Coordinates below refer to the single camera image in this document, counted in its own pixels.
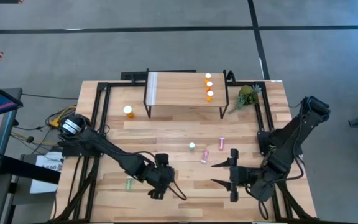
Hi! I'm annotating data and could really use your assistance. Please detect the black power strip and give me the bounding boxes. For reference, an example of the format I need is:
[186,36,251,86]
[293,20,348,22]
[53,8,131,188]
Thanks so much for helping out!
[120,70,149,81]

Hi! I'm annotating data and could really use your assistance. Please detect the wooden shelf with black legs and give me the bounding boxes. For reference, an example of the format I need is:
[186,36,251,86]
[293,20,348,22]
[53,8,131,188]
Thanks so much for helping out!
[143,68,236,120]

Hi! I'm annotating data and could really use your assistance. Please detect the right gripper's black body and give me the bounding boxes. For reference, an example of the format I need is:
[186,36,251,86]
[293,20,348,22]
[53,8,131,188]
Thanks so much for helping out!
[228,148,261,203]

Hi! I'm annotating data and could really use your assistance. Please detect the black floor cable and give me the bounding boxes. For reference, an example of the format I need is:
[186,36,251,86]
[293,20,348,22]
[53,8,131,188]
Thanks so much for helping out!
[22,92,79,101]

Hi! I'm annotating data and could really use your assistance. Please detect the left arm's black base plate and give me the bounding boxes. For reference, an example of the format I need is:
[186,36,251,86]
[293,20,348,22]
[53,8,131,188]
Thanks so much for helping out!
[61,136,106,157]

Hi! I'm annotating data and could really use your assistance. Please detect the left arm's black camera cable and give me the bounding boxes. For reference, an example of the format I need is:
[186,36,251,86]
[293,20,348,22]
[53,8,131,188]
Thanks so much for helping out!
[166,182,188,202]

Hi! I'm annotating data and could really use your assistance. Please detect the yellow cable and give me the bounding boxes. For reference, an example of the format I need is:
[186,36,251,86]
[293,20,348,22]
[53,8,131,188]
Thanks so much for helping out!
[47,105,78,128]

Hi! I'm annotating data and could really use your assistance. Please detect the right arm's black base plate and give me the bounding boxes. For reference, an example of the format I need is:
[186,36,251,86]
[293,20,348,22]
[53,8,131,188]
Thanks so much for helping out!
[257,130,303,156]

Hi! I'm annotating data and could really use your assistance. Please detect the large orange medicine bottle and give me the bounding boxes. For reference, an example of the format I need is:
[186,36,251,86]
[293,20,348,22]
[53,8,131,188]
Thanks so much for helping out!
[122,105,135,119]

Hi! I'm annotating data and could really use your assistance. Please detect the green potted artificial plant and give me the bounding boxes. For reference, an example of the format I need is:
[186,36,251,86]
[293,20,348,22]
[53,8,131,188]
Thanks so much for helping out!
[227,83,262,115]

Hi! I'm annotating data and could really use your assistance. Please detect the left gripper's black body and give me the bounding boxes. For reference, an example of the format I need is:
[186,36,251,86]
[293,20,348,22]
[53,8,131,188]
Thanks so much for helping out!
[144,152,177,200]

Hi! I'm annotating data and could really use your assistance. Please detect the black metal beam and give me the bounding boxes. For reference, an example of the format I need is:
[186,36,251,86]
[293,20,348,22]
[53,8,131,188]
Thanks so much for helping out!
[0,151,61,185]

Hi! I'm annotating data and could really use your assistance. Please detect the grey monitor stand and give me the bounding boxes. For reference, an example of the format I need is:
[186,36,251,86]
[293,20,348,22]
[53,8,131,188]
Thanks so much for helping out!
[0,88,23,180]

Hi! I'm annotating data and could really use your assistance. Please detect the white paper sheet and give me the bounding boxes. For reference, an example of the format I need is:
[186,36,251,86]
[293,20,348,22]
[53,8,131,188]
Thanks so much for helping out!
[29,151,64,194]

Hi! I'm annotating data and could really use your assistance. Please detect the right arm's black camera cable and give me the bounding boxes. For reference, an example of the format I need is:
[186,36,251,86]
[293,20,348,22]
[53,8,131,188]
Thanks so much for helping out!
[257,186,272,221]

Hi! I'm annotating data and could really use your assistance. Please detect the arm's black camera cable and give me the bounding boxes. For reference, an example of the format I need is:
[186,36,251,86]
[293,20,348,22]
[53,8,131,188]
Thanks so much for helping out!
[166,182,188,202]
[257,186,272,221]

